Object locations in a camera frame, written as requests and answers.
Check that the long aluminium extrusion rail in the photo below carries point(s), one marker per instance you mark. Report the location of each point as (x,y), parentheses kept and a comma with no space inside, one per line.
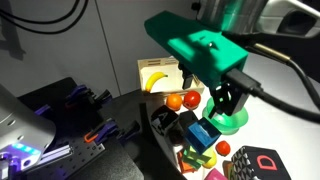
(56,154)

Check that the yellow toy lemon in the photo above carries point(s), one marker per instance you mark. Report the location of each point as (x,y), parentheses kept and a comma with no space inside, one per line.
(212,162)

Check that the purple black spring clamp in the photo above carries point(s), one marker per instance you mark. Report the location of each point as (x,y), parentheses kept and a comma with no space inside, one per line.
(106,130)
(78,93)

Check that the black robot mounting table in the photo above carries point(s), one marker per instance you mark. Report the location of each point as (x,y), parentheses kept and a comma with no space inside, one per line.
(123,110)

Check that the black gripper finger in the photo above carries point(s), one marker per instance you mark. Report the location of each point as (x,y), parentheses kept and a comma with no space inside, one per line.
(187,78)
(230,98)

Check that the pink block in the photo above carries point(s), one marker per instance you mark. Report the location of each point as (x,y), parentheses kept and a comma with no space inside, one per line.
(215,175)

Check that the short aluminium extrusion rail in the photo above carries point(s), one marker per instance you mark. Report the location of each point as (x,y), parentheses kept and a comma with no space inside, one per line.
(43,110)

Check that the small dark cube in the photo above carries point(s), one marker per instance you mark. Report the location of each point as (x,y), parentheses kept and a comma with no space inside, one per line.
(188,119)

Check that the black soft cube letter A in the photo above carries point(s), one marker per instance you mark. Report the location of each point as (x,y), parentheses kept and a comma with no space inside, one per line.
(163,120)

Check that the dark green block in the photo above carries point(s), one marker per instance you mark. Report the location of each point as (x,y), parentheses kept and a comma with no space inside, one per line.
(191,163)

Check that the orange red block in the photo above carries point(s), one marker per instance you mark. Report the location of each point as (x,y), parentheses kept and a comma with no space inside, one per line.
(182,167)

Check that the small red toy fruit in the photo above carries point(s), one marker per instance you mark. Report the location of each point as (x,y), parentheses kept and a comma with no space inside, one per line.
(223,148)

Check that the perforated metal breadboard plate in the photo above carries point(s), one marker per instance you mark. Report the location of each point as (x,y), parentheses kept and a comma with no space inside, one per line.
(73,156)

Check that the lime green foam cube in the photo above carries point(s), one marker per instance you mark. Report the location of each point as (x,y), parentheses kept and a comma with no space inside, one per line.
(197,154)

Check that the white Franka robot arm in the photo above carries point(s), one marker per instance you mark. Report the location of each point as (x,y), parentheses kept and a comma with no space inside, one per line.
(20,133)

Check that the blue cube block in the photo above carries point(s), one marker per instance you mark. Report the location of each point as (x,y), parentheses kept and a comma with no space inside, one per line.
(201,136)

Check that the yellow toy banana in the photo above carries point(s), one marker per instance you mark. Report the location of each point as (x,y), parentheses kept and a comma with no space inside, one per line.
(151,81)

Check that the large black cube letter D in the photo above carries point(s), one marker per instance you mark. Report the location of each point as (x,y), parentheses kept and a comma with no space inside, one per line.
(260,165)

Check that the orange toy fruit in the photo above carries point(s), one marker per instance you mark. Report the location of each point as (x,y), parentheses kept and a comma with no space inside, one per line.
(174,102)

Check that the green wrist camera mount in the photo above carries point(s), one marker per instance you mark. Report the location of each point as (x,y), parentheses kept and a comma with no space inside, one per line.
(200,50)

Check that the light wooden slatted tray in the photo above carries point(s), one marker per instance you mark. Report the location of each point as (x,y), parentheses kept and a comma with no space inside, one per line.
(171,85)

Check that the brown orange block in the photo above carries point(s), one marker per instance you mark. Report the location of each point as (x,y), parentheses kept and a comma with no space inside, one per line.
(227,170)

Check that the red toy tomato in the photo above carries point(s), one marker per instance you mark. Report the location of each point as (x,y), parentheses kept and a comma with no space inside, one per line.
(192,99)

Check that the green plastic bowl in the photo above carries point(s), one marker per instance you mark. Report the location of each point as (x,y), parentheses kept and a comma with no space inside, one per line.
(230,125)

